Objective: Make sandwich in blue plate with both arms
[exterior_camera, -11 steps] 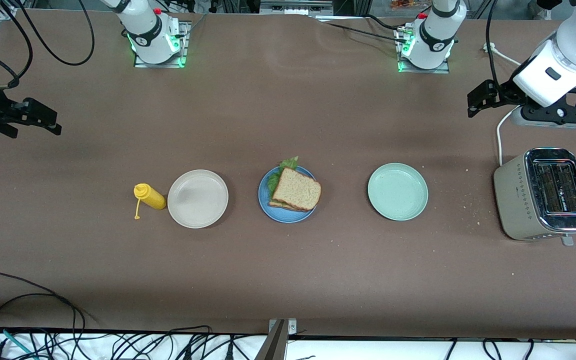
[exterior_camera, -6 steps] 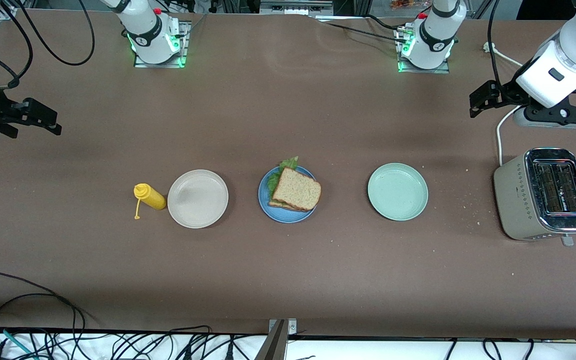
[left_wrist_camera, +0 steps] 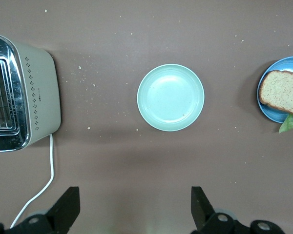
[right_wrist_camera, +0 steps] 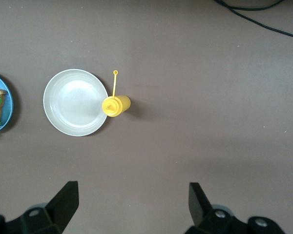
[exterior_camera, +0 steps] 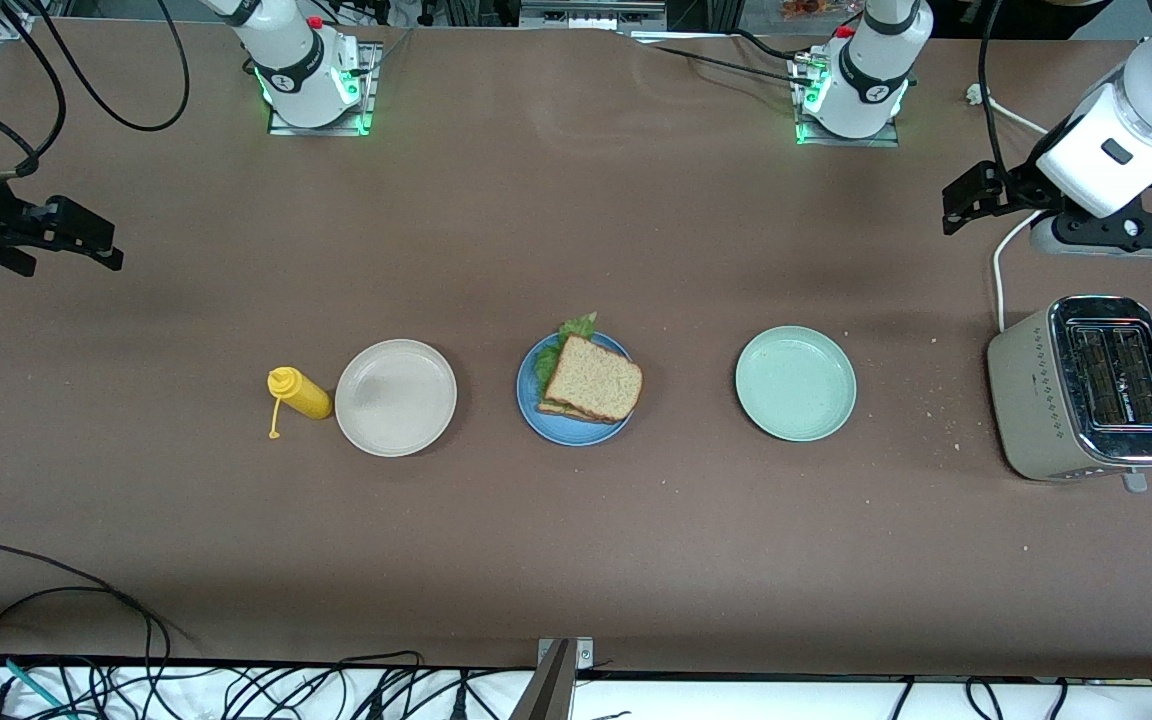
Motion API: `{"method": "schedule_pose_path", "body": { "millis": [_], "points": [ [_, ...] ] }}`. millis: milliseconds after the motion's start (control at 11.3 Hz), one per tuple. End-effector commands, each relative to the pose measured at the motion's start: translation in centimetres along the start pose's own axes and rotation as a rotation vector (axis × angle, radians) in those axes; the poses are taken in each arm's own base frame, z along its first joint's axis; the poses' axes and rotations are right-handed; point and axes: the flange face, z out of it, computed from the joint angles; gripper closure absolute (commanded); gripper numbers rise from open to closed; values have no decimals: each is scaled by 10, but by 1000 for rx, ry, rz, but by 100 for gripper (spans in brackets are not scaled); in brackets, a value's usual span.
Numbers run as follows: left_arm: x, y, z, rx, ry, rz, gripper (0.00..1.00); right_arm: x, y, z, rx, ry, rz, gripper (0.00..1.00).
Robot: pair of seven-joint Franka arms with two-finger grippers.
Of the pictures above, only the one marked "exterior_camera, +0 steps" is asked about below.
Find grey metal box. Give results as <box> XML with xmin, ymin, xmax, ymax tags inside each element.
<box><xmin>519</xmin><ymin>0</ymin><xmax>669</xmax><ymax>31</ymax></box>

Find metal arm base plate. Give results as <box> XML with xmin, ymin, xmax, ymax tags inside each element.
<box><xmin>267</xmin><ymin>42</ymin><xmax>382</xmax><ymax>136</ymax></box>
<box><xmin>794</xmin><ymin>52</ymin><xmax>902</xmax><ymax>149</ymax></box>

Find blue plate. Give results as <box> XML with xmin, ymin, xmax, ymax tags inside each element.
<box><xmin>516</xmin><ymin>330</ymin><xmax>639</xmax><ymax>447</ymax></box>

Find brown toast bread slice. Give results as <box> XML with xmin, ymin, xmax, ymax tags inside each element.
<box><xmin>538</xmin><ymin>396</ymin><xmax>627</xmax><ymax>426</ymax></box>
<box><xmin>541</xmin><ymin>335</ymin><xmax>644</xmax><ymax>423</ymax></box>

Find orange packet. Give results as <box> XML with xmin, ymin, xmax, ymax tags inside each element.
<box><xmin>779</xmin><ymin>0</ymin><xmax>859</xmax><ymax>21</ymax></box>

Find beige chrome toaster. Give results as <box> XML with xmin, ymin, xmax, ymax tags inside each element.
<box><xmin>986</xmin><ymin>295</ymin><xmax>1152</xmax><ymax>494</ymax></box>

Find aluminium camera post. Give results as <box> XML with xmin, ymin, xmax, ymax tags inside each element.
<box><xmin>511</xmin><ymin>637</ymin><xmax>595</xmax><ymax>720</ymax></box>

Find teal cable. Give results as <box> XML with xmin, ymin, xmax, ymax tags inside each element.
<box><xmin>0</xmin><ymin>650</ymin><xmax>72</xmax><ymax>720</ymax></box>

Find yellow squeeze bottle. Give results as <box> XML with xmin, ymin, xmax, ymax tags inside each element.
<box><xmin>267</xmin><ymin>366</ymin><xmax>334</xmax><ymax>441</ymax></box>

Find green lettuce leaf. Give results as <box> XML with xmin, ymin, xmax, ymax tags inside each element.
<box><xmin>534</xmin><ymin>312</ymin><xmax>599</xmax><ymax>396</ymax></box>

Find beige plate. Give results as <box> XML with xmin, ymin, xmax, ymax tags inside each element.
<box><xmin>335</xmin><ymin>339</ymin><xmax>458</xmax><ymax>458</ymax></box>

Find white toaster power cable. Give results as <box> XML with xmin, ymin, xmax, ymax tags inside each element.
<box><xmin>966</xmin><ymin>84</ymin><xmax>1052</xmax><ymax>333</ymax></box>

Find black u-shaped cable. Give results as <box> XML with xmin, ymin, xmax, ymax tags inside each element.
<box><xmin>966</xmin><ymin>678</ymin><xmax>1009</xmax><ymax>720</ymax></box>

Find black base connector cable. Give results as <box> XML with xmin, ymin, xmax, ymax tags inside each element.
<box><xmin>626</xmin><ymin>30</ymin><xmax>817</xmax><ymax>89</ymax></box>

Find green plate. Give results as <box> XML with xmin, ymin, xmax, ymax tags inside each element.
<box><xmin>734</xmin><ymin>326</ymin><xmax>858</xmax><ymax>442</ymax></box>

